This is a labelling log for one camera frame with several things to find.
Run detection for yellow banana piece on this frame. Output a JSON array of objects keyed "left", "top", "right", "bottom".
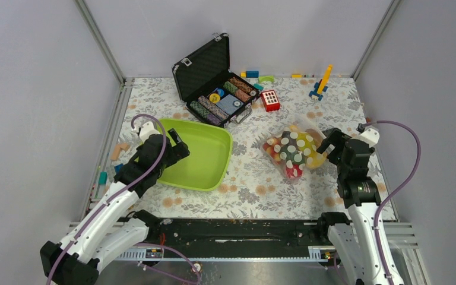
[{"left": 296, "top": 132, "right": 326, "bottom": 169}]

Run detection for clear zip top bag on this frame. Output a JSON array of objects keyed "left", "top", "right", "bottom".
[{"left": 261, "top": 116, "right": 325, "bottom": 182}]

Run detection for red apple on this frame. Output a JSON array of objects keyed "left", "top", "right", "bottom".
[{"left": 284, "top": 163, "right": 305, "bottom": 181}]

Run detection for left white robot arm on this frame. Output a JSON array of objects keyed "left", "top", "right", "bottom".
[{"left": 40, "top": 122, "right": 189, "bottom": 284}]

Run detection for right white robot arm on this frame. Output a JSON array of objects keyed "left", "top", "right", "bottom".
[{"left": 316, "top": 128, "right": 404, "bottom": 284}]

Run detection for green plastic tray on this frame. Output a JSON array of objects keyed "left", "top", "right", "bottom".
[{"left": 159, "top": 118, "right": 233, "bottom": 191}]

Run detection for tan wooden block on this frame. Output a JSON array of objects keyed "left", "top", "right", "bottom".
[{"left": 110, "top": 142, "right": 130, "bottom": 161}]

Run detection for blue yellow block tower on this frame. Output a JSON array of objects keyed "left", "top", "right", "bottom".
[{"left": 309, "top": 64, "right": 333, "bottom": 101}]

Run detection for blue grey floor blocks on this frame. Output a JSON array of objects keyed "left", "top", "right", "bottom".
[{"left": 97, "top": 163, "right": 124, "bottom": 185}]

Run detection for black poker chip case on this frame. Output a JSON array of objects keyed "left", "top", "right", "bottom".
[{"left": 172, "top": 33, "right": 261, "bottom": 128}]

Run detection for red building block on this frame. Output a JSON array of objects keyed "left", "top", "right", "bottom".
[{"left": 260, "top": 90, "right": 281, "bottom": 112}]

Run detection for green arch block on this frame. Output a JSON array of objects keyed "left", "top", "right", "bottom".
[{"left": 258, "top": 75, "right": 275, "bottom": 84}]

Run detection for blue block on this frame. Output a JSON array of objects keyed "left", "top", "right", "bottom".
[{"left": 245, "top": 70, "right": 259, "bottom": 78}]

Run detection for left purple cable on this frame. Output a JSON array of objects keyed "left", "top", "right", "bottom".
[{"left": 45, "top": 114, "right": 203, "bottom": 285}]

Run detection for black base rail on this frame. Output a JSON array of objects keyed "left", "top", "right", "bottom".
[{"left": 122, "top": 209, "right": 354, "bottom": 261}]

